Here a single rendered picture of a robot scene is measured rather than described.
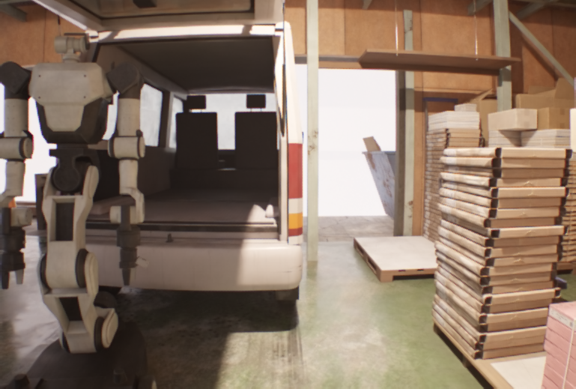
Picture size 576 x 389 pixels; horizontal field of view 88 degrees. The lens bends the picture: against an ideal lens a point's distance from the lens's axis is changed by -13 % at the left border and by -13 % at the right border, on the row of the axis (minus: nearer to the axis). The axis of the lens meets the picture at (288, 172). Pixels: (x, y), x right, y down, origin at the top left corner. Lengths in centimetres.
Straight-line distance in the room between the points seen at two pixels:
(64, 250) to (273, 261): 100
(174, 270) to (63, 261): 71
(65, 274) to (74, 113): 57
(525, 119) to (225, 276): 282
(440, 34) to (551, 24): 160
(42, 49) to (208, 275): 384
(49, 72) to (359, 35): 335
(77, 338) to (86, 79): 99
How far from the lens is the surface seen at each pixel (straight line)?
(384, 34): 420
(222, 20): 211
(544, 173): 174
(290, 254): 183
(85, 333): 154
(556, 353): 159
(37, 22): 515
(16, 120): 153
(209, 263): 185
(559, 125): 356
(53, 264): 138
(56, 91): 141
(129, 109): 140
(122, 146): 136
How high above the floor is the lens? 102
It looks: 3 degrees down
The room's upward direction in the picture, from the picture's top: straight up
